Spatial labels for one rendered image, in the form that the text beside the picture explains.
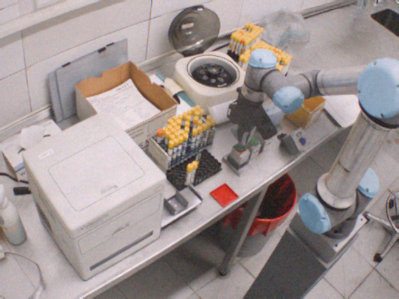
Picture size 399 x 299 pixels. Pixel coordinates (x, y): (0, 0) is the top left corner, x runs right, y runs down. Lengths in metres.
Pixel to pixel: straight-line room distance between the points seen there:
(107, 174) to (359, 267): 1.80
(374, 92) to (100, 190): 0.64
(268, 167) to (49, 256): 0.80
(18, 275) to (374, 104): 1.03
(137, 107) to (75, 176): 0.57
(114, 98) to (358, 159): 0.92
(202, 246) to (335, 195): 1.34
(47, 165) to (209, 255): 1.38
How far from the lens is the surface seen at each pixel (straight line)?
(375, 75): 0.86
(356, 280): 2.48
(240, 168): 1.47
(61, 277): 1.24
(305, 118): 1.66
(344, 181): 1.03
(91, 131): 1.13
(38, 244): 1.30
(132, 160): 1.06
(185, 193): 1.34
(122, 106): 1.54
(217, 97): 1.56
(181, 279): 2.20
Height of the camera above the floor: 1.99
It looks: 48 degrees down
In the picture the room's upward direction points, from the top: 12 degrees clockwise
